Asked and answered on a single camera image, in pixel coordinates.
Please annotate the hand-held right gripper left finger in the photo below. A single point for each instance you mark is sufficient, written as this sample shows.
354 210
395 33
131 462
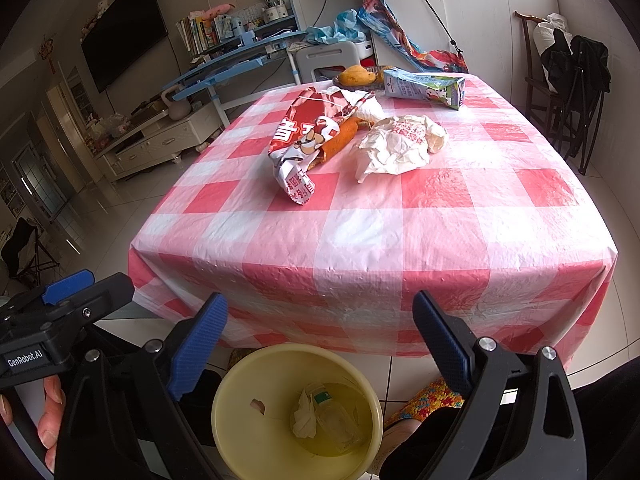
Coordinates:
195 350

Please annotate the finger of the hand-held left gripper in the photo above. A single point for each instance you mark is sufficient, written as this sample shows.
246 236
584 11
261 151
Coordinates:
70 287

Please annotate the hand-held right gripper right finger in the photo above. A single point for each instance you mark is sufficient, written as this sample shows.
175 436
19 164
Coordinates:
442 345

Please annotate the yellow plastic bin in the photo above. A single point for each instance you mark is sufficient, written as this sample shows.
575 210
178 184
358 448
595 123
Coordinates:
240 410

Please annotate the clear plastic bottle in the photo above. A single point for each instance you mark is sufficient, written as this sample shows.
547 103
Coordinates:
340 420

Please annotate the white tissue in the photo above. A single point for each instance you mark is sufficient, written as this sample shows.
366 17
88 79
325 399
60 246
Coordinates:
305 415
395 152

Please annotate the red snack bag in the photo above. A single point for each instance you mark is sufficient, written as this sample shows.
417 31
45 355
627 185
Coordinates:
300 140

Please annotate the person's left hand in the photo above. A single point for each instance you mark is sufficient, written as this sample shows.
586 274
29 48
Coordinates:
51 410

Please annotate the colourful crocheted slipper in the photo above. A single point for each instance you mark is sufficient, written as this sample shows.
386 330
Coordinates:
435 397
237 355

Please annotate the dark folding camp chair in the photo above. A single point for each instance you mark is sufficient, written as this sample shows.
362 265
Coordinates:
22 240

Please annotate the red checked tablecloth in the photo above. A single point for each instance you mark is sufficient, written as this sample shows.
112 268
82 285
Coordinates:
400 240

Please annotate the cream television cabinet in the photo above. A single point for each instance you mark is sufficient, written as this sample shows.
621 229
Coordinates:
165 140

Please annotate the beige kettlebell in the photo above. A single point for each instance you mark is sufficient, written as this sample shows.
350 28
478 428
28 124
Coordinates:
176 107

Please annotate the blue milk carton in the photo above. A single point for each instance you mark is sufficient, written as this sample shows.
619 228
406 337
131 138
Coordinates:
415 87

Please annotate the dark wooden chair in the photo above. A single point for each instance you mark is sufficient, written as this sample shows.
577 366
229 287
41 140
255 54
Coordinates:
530 85

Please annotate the woven fruit basket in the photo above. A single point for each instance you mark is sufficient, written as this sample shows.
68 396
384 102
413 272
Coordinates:
350 86

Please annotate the blue study desk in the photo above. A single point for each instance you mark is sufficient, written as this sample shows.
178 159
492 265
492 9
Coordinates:
225 60

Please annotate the yellow mango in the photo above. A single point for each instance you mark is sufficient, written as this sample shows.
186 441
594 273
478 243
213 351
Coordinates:
355 76
384 72

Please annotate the row of books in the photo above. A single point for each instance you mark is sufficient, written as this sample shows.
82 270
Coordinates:
200 32

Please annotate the white plastic trolley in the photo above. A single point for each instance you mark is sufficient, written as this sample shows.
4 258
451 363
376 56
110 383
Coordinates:
325 57

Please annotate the pink plush toy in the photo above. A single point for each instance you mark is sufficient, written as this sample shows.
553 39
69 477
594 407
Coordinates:
217 10

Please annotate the black folding chair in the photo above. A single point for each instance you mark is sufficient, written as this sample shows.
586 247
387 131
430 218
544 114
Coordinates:
590 65

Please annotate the white cabinet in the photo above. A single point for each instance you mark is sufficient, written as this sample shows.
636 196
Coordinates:
480 25

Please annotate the blue crumpled cloth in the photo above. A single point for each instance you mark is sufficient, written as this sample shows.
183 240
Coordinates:
335 27

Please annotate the white stuffed bag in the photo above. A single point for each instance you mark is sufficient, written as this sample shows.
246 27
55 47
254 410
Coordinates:
552 25

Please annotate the white pen holder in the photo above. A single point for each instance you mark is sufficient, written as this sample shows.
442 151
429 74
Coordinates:
275 14

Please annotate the black wall television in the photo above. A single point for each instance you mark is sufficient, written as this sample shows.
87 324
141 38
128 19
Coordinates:
125 30

